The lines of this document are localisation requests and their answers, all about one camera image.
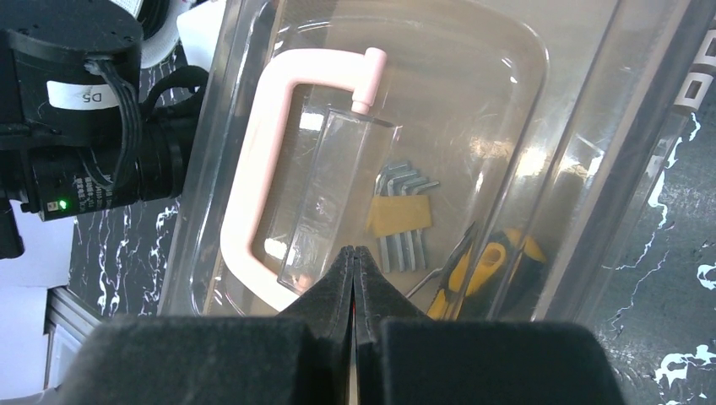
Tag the yellow black short screwdriver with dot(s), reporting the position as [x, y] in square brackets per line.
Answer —
[467, 291]

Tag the beige translucent plastic toolbox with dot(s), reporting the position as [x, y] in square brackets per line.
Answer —
[543, 116]

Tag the aluminium front frame rail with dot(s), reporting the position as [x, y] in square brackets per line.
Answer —
[69, 321]

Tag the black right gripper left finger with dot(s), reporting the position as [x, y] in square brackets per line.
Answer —
[300, 356]

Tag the yellow hex key set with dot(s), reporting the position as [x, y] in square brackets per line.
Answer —
[398, 213]

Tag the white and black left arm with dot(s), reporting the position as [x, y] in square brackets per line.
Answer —
[76, 137]

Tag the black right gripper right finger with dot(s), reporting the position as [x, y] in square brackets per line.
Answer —
[404, 357]

